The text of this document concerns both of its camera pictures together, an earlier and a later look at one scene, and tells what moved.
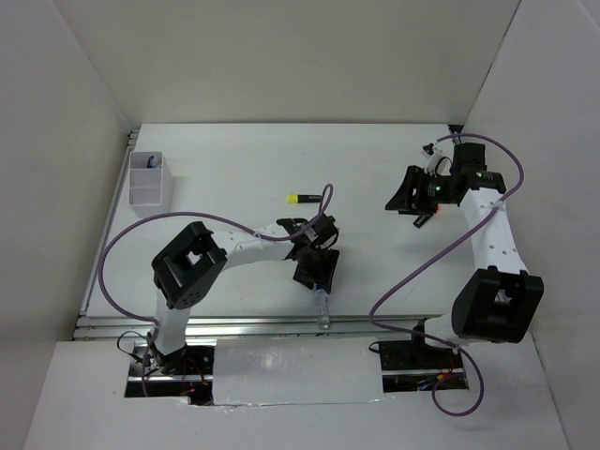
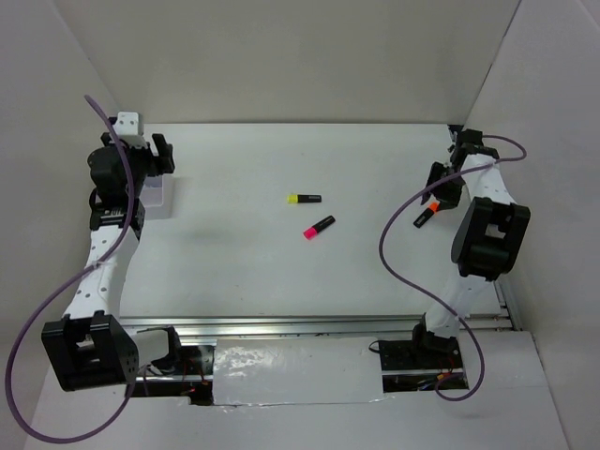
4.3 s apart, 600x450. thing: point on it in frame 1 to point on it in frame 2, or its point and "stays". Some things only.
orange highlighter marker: (419, 220) stays
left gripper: (323, 275) to (163, 163)
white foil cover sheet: (295, 370) stays
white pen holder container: (150, 179) stays
